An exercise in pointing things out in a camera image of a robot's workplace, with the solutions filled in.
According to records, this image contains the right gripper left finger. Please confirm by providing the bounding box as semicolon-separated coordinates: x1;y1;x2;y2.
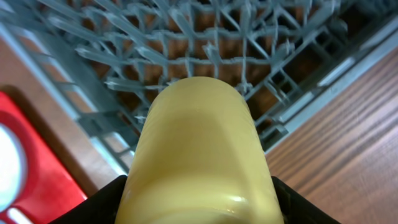
50;175;127;224

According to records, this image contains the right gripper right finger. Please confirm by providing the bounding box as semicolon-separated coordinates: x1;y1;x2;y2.
272;176;340;224

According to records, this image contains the light blue plate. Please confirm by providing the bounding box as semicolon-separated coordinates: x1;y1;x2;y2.
1;123;27;212

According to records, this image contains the yellow cup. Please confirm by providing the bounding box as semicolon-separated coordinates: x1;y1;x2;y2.
116;77;284;224

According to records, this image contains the red serving tray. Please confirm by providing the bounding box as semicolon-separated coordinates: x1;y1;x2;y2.
1;92;87;223

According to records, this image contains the grey dishwasher rack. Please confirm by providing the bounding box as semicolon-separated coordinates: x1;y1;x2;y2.
1;0;397;174

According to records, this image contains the white plastic spoon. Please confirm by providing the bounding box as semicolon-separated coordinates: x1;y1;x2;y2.
6;208;34;224

